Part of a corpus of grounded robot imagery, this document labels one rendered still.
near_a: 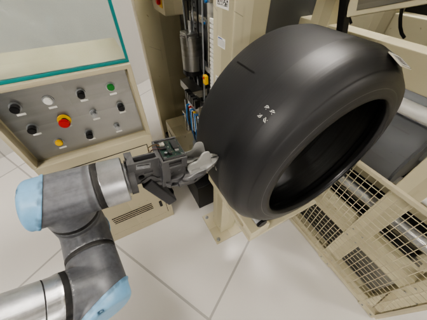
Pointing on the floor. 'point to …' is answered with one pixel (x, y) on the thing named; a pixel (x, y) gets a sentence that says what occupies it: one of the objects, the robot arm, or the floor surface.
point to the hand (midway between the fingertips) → (213, 160)
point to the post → (248, 33)
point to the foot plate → (218, 230)
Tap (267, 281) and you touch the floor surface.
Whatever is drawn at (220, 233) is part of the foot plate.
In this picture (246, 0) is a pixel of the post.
